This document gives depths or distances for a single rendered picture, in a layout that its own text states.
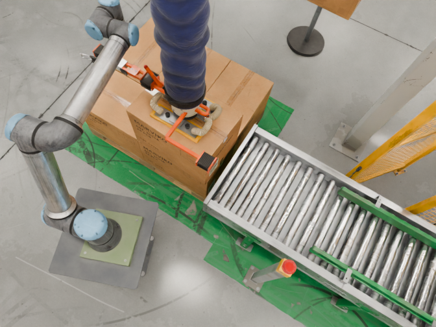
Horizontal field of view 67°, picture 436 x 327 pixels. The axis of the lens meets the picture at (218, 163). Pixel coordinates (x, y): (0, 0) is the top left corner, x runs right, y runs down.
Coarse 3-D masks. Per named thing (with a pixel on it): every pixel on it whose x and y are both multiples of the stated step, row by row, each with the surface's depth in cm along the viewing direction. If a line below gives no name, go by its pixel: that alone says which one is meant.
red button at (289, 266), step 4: (288, 260) 163; (292, 260) 163; (284, 264) 161; (288, 264) 161; (292, 264) 162; (284, 268) 161; (288, 268) 161; (292, 268) 161; (296, 268) 162; (288, 272) 160; (292, 272) 161
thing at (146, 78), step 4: (152, 72) 192; (144, 76) 191; (148, 76) 192; (156, 76) 192; (140, 80) 189; (144, 80) 190; (148, 80) 191; (152, 80) 191; (144, 84) 190; (148, 84) 189; (152, 84) 189; (156, 84) 194; (148, 88) 192; (152, 88) 192
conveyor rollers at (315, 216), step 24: (264, 144) 241; (240, 168) 233; (264, 168) 234; (240, 192) 226; (264, 192) 227; (312, 192) 229; (240, 216) 219; (288, 216) 222; (312, 216) 223; (360, 216) 224; (288, 240) 215; (336, 240) 217; (384, 240) 219; (408, 240) 222; (360, 264) 213; (384, 264) 214; (432, 264) 215; (360, 288) 207; (408, 288) 209; (432, 312) 204
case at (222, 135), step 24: (144, 96) 204; (144, 120) 198; (192, 120) 200; (216, 120) 200; (240, 120) 205; (168, 144) 203; (192, 144) 193; (216, 144) 194; (192, 168) 213; (216, 168) 228
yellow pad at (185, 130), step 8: (160, 104) 200; (152, 112) 197; (168, 112) 195; (160, 120) 196; (168, 120) 195; (176, 128) 194; (184, 128) 194; (200, 128) 195; (192, 136) 192; (200, 136) 193
